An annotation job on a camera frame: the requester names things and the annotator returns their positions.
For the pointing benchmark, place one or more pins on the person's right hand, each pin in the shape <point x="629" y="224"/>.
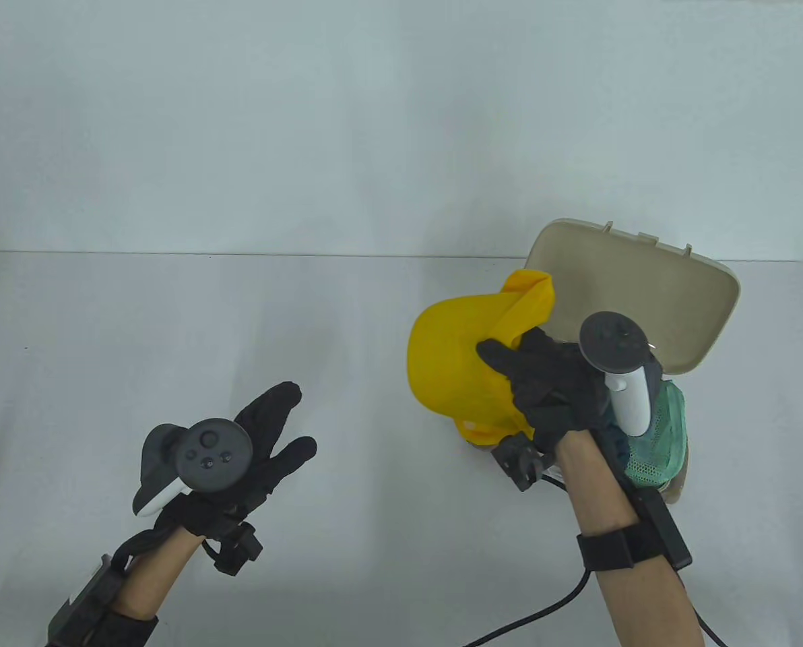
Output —
<point x="556" y="391"/>

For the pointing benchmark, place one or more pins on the person's left hand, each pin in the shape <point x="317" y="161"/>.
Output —
<point x="267" y="465"/>

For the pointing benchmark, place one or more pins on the dark teal shorts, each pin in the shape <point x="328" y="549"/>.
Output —
<point x="614" y="445"/>

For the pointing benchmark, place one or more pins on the yellow cap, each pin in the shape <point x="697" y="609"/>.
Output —
<point x="448" y="364"/>

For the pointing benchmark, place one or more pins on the green mesh bag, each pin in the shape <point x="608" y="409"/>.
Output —
<point x="664" y="438"/>

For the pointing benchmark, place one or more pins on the beige hard-shell suitcase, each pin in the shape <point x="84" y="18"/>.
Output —
<point x="644" y="290"/>

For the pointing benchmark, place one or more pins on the person's right forearm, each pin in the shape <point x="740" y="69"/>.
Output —
<point x="630" y="593"/>

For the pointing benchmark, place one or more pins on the grey left hand controller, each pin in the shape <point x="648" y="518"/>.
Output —
<point x="213" y="455"/>

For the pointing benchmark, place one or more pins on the grey hand controller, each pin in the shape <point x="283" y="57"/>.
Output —
<point x="614" y="340"/>
<point x="213" y="455"/>

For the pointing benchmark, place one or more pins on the grey right hand controller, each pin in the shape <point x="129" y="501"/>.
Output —
<point x="614" y="340"/>

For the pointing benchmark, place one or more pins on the black right wrist sensor box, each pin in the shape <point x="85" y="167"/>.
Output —
<point x="667" y="532"/>

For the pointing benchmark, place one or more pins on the black wrist sensor box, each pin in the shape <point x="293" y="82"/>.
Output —
<point x="667" y="532"/>
<point x="85" y="600"/>

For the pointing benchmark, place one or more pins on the black left wrist sensor box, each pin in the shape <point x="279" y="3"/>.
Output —
<point x="85" y="600"/>

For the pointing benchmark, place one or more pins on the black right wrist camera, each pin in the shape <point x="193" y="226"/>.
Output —
<point x="519" y="461"/>

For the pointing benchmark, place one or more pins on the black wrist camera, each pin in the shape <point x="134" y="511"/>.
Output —
<point x="519" y="461"/>
<point x="236" y="549"/>

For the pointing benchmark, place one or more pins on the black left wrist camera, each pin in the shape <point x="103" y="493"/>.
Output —
<point x="236" y="549"/>

